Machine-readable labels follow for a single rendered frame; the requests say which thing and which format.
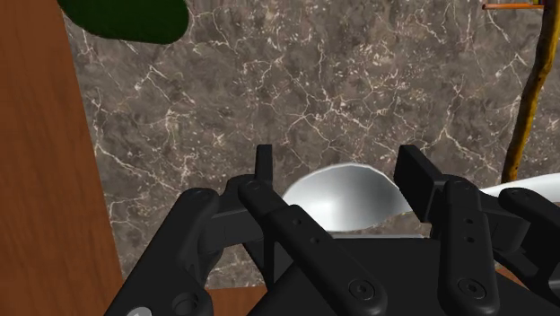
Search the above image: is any silver spoon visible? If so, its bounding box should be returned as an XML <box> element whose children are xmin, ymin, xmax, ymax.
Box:
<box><xmin>282</xmin><ymin>162</ymin><xmax>560</xmax><ymax>240</ymax></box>

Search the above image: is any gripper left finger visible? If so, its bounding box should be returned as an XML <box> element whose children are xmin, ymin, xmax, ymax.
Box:
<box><xmin>103</xmin><ymin>144</ymin><xmax>389</xmax><ymax>316</ymax></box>

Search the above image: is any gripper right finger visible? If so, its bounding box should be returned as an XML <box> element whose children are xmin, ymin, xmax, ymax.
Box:
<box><xmin>393</xmin><ymin>144</ymin><xmax>560</xmax><ymax>316</ymax></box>

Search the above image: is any thin orange rod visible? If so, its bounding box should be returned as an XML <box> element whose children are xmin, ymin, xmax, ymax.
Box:
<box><xmin>482</xmin><ymin>2</ymin><xmax>547</xmax><ymax>11</ymax></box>

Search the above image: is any dark green rounded object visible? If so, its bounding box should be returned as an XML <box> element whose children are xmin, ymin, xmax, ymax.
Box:
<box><xmin>57</xmin><ymin>0</ymin><xmax>190</xmax><ymax>45</ymax></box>

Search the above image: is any yellow brown curved stick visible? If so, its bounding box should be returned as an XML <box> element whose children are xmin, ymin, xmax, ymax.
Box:
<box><xmin>500</xmin><ymin>0</ymin><xmax>560</xmax><ymax>184</ymax></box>

